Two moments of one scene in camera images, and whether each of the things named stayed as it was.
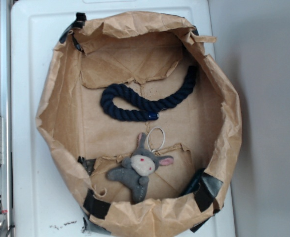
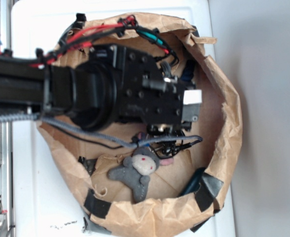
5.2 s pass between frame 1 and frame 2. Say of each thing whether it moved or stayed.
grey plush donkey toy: stayed
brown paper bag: stayed
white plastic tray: stayed
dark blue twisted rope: moved
